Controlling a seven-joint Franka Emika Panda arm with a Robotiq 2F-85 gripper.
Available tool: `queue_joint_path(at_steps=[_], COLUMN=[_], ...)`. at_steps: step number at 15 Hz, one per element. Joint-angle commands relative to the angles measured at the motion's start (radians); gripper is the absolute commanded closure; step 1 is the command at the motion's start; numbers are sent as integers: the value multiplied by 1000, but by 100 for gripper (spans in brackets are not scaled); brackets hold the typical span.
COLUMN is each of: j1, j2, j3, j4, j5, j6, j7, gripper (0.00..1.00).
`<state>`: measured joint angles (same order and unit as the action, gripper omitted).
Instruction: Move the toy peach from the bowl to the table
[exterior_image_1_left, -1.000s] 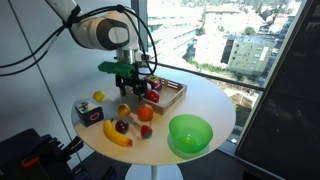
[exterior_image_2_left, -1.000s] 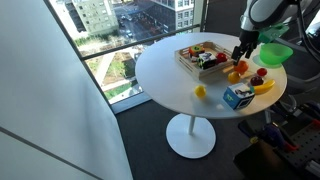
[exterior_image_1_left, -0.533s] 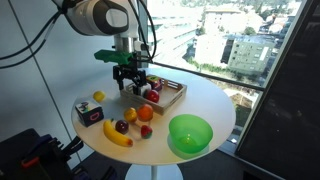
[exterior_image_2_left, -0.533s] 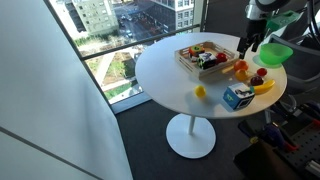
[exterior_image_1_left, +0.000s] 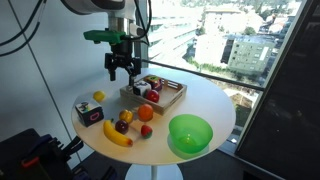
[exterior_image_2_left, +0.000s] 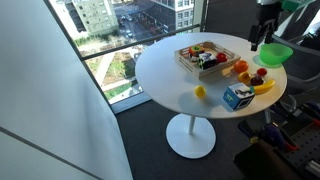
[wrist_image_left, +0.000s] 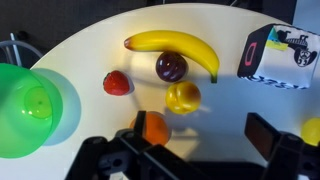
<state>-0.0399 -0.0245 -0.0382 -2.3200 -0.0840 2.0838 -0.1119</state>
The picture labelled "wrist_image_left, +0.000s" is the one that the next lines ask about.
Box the yellow toy banana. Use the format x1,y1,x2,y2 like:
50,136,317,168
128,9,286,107
123,30,221,84

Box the toy orange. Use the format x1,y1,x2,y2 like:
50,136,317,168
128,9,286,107
129,111,171,147

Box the grey chair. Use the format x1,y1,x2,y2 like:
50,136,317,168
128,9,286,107
0,31,44,69

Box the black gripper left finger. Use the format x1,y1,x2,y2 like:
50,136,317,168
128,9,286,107
64,110,214,180

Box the yellow-orange toy peach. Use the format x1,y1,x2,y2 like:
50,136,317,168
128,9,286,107
165,80,202,115

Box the red toy strawberry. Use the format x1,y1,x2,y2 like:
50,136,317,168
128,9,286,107
102,70,131,97

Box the dark purple toy plum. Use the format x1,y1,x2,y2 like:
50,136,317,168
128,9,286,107
155,50,188,83

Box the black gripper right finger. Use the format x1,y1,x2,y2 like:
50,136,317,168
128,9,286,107
244,112,320,180

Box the yellow toy lemon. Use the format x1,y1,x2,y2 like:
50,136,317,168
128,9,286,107
300,117,320,147

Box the green plastic bowl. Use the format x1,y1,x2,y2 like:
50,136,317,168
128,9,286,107
0,63,64,159

